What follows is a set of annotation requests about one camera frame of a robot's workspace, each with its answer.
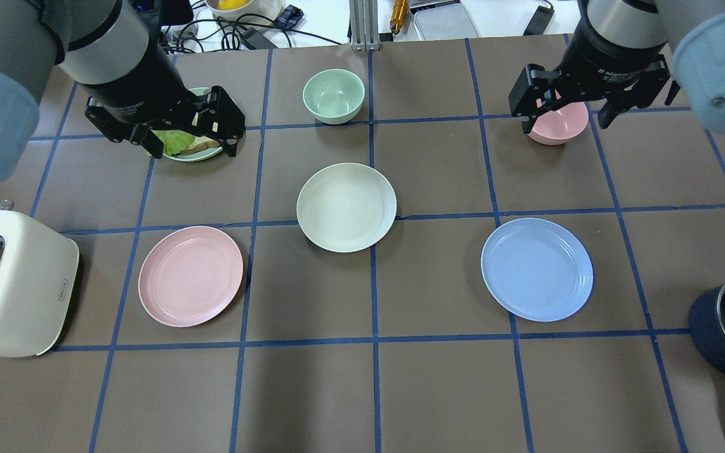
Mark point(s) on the light green food plate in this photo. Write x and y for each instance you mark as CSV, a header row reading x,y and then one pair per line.
x,y
197,157

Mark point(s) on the aluminium frame post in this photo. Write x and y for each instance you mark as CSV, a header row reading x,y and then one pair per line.
x,y
364,26

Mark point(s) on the green bowl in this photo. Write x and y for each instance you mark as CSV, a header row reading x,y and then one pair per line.
x,y
334,96

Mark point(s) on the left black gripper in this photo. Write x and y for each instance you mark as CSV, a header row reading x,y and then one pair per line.
x,y
138,82

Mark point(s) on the blue plate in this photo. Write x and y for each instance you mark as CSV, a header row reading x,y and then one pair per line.
x,y
537,270

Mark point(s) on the pink plate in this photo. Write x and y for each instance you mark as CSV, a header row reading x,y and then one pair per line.
x,y
190,276

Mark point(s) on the bread slice on plate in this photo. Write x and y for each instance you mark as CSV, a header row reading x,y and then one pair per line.
x,y
198,145

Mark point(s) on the cream white plate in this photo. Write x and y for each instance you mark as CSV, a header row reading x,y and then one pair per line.
x,y
346,207

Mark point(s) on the beige bowl with toys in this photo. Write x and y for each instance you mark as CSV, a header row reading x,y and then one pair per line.
x,y
245,11

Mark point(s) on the dark blue pot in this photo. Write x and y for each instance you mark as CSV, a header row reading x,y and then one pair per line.
x,y
705,328

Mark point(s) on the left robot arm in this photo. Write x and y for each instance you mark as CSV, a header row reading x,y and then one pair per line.
x,y
112,49

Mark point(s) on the white toaster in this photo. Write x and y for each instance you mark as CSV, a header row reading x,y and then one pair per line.
x,y
38,269

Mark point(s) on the green lettuce leaf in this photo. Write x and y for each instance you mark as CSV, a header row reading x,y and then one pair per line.
x,y
175,142

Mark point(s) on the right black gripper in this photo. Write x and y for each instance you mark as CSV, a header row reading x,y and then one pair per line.
x,y
611,68

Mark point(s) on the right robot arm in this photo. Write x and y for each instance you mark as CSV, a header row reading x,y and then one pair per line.
x,y
692,34

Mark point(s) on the pink bowl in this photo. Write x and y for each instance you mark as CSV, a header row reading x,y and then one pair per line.
x,y
562,126

